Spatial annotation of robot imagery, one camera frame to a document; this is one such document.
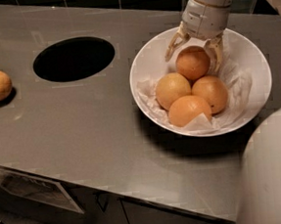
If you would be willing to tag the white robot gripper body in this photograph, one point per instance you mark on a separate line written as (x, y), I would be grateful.
(204, 20)

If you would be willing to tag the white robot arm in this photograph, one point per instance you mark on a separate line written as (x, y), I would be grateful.
(260, 183)

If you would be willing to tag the large round counter hole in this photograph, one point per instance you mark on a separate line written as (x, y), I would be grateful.
(74, 59)

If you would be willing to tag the grey cabinet door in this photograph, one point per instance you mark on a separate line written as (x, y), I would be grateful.
(147, 213)

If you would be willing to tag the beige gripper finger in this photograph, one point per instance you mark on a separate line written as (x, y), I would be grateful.
(177, 40)
(214, 47)

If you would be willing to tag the white ceramic bowl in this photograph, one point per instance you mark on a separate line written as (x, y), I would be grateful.
(243, 51)

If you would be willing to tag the white paper napkin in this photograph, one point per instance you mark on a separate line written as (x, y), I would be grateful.
(149, 67)

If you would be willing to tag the label sign on cabinet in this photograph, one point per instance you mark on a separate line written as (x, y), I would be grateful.
(38, 189)

